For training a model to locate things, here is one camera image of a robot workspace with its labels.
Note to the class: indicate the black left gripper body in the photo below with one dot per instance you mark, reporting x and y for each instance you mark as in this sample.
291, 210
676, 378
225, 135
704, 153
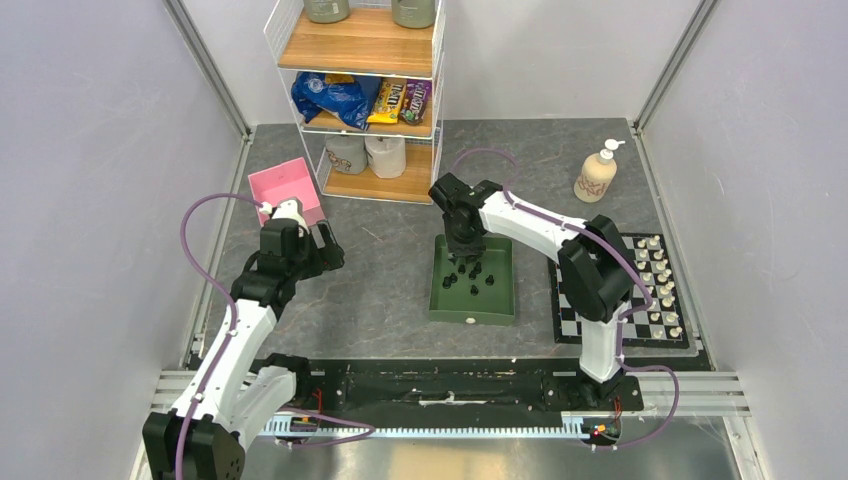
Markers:
311, 261

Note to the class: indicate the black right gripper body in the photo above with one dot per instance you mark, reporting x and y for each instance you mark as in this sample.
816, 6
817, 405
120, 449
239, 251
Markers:
460, 243

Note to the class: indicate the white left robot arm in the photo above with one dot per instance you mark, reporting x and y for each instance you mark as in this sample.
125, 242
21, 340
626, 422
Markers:
207, 431

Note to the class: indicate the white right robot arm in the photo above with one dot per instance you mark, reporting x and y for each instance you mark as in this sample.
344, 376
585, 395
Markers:
597, 274

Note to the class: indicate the white chess pieces row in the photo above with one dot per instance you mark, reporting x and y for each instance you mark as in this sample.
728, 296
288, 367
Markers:
663, 321

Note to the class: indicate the green plastic tray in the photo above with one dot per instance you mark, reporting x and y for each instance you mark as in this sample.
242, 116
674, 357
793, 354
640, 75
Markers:
494, 305

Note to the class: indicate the pink plastic box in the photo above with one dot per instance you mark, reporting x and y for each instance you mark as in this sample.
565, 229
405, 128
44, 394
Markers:
290, 179

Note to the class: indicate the white toilet paper roll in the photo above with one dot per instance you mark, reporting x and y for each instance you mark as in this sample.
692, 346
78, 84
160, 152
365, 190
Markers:
386, 156

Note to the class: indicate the grey patterned mug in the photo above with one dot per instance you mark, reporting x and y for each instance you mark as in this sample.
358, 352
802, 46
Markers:
347, 154

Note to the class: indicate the brown candy bag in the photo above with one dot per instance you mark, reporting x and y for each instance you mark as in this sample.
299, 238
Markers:
415, 101

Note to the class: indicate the cream soap pump bottle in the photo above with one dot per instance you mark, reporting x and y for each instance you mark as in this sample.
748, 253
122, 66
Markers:
597, 173

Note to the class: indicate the yellow candy bag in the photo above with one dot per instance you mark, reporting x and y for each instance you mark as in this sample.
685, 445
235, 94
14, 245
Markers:
387, 106

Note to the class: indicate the blue snack bag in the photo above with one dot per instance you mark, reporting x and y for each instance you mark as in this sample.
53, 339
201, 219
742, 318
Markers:
349, 98

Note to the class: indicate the black and white chessboard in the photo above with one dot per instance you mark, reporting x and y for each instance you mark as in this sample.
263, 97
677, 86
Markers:
567, 328

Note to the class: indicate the green jar right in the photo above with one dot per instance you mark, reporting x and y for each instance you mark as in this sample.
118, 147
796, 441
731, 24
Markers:
414, 14

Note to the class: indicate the green jar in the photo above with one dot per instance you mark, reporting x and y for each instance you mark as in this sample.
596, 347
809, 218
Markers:
326, 11
414, 14

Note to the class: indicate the green jar left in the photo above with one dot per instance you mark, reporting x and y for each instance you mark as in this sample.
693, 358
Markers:
326, 11

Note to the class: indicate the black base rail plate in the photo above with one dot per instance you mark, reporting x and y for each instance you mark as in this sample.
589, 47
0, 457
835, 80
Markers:
422, 392

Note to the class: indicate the white wire wooden shelf rack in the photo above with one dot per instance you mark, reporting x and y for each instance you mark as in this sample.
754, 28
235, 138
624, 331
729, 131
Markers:
367, 43

